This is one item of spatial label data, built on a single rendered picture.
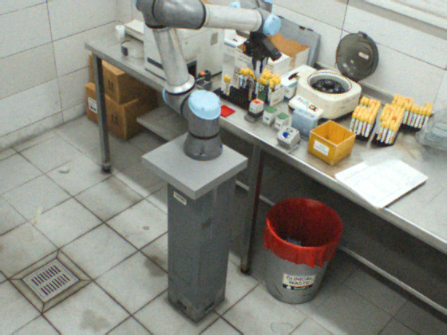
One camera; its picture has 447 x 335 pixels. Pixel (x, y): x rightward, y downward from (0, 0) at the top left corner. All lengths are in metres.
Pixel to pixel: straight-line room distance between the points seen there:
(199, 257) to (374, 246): 0.92
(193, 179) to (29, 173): 1.78
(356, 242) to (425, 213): 0.76
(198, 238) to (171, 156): 0.38
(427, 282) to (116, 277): 1.51
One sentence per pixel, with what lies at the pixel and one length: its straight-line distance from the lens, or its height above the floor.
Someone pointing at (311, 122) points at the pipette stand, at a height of 0.96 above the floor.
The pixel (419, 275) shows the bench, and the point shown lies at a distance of 2.77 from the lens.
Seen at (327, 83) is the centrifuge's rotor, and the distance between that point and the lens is 2.54.
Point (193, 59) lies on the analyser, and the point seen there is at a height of 1.01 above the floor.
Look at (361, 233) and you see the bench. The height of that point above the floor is 0.27.
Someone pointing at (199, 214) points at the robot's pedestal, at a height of 0.70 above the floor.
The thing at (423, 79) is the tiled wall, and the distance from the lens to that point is 2.61.
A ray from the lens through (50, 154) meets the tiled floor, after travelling 3.74.
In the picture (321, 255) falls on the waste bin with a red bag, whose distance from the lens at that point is 2.52.
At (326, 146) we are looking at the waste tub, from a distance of 2.19.
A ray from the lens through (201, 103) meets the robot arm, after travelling 2.00.
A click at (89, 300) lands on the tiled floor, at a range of 2.82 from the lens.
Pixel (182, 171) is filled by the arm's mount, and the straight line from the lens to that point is 2.04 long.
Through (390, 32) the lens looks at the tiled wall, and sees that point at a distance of 2.61.
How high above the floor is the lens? 2.18
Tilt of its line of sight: 38 degrees down
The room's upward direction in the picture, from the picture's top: 4 degrees clockwise
